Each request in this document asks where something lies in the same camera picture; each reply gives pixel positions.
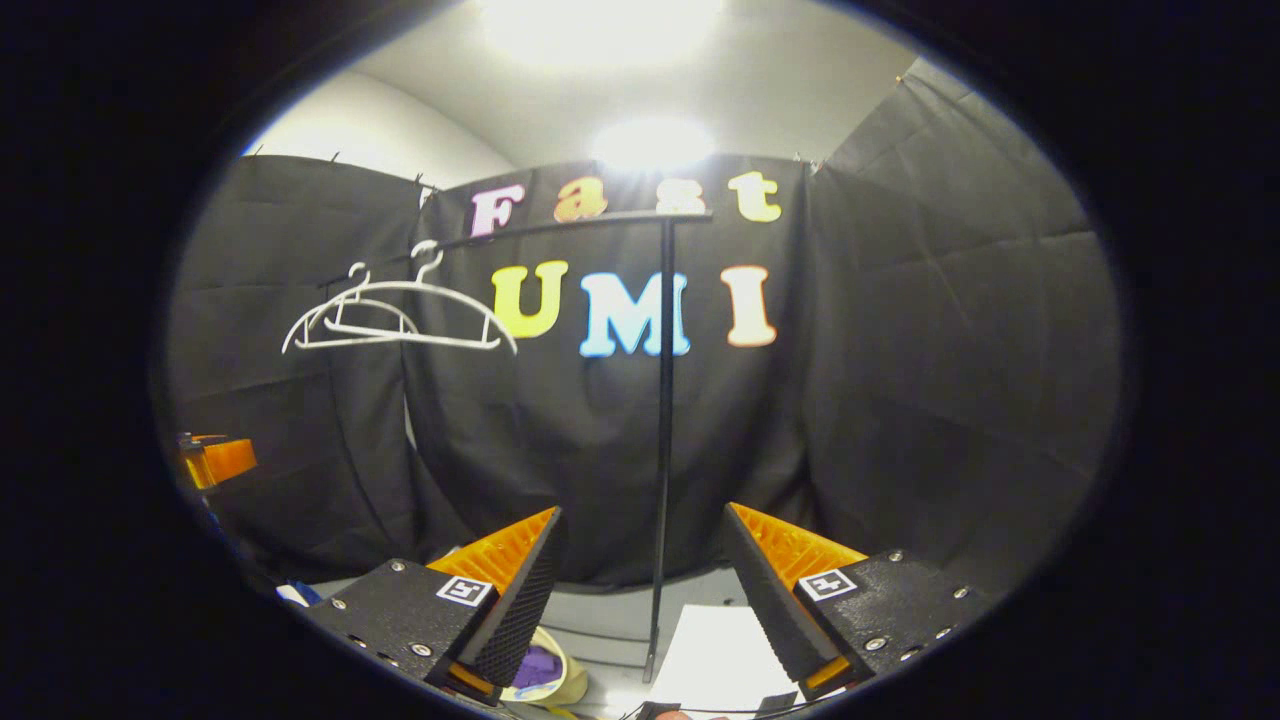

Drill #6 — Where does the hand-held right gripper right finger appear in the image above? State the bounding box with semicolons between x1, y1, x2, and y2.
720;502;996;701

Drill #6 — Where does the white sheet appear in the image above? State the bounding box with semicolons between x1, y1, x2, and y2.
648;604;801;713

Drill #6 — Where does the white plastic clothes hanger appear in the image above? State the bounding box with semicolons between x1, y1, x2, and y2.
318;262;421;341
282;240;519;357

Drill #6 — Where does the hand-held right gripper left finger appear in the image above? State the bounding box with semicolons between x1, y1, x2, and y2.
295;505;566;706

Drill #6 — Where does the ceiling light panel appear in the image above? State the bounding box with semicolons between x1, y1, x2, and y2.
590;115;717;173
478;0;723;63

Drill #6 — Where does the black metal clothes rack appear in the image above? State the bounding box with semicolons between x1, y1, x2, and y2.
320;210;715;684

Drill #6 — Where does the beige laundry hamper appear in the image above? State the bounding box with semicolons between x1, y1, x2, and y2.
500;625;592;707

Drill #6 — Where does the purple ribbed jacket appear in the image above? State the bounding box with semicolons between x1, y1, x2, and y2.
510;645;564;692

